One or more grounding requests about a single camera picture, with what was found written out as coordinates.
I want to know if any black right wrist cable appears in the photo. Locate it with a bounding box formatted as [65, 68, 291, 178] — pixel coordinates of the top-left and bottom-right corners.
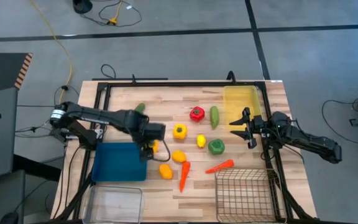
[260, 141, 275, 161]

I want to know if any dark wire basket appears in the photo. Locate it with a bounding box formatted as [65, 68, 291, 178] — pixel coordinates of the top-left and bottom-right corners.
[214, 167, 287, 224]

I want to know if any green bell pepper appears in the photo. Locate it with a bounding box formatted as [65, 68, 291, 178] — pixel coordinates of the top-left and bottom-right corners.
[208, 138, 226, 156]

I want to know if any clear plastic bin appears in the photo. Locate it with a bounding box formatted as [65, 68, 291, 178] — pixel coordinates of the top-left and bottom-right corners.
[82, 185, 145, 224]

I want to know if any black metal table frame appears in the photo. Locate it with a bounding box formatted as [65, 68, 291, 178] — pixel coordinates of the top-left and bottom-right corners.
[54, 70, 318, 224]

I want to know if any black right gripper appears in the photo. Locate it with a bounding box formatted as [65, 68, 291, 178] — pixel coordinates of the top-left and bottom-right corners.
[229, 107, 272, 149]

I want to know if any large hazard striped floor mat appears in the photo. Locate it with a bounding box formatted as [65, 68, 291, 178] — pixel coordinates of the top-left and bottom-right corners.
[0, 52, 34, 96]

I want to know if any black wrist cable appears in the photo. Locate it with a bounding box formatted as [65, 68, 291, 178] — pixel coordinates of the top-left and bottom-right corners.
[260, 141, 275, 161]
[152, 139, 172, 162]

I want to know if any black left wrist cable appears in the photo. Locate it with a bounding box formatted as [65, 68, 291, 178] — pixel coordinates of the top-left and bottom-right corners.
[152, 139, 172, 162]

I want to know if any black computer mouse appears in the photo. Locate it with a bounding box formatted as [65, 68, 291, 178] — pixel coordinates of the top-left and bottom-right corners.
[0, 211, 20, 224]

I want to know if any yellow extension cable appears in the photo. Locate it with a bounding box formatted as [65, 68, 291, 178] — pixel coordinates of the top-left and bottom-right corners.
[29, 0, 74, 105]

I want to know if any orange carrot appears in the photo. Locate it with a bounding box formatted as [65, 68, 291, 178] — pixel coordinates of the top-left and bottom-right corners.
[205, 159, 235, 174]
[179, 161, 191, 194]

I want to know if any grey keyboard tray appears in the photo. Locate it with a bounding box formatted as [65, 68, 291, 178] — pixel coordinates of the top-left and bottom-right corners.
[0, 169, 26, 224]

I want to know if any blue plastic bin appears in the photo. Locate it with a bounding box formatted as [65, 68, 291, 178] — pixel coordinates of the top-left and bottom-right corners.
[91, 141, 149, 183]

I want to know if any yellow translucent plastic bin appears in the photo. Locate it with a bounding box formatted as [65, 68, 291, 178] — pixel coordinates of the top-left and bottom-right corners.
[223, 85, 265, 133]

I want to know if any small black cable loop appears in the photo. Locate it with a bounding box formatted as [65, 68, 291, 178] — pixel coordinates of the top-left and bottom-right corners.
[100, 63, 117, 80]

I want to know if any thin black floor cable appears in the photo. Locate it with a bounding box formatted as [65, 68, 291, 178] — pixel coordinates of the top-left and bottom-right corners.
[14, 84, 80, 138]

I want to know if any long black floor cable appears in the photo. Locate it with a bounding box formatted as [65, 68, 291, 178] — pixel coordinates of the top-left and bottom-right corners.
[321, 99, 358, 146]

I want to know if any light green cucumber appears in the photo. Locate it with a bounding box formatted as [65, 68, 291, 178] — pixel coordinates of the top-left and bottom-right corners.
[209, 105, 220, 130]

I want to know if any bright yellow lemon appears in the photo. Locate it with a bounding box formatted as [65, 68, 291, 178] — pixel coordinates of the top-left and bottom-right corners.
[196, 134, 207, 149]

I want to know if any black round stand base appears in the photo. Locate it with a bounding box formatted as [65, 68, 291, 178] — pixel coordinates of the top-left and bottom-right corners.
[72, 0, 93, 14]

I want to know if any black looped floor cable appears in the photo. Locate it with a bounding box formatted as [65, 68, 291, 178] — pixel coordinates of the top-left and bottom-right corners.
[79, 0, 143, 28]

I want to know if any orange yellow lemon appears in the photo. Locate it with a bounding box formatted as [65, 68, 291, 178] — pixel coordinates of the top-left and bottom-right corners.
[158, 164, 174, 180]
[171, 150, 187, 164]

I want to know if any red bell pepper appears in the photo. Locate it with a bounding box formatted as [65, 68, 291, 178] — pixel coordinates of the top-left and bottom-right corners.
[189, 106, 206, 123]

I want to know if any yellow bell pepper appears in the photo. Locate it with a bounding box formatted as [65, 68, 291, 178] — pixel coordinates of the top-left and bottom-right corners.
[149, 139, 160, 154]
[172, 123, 188, 140]

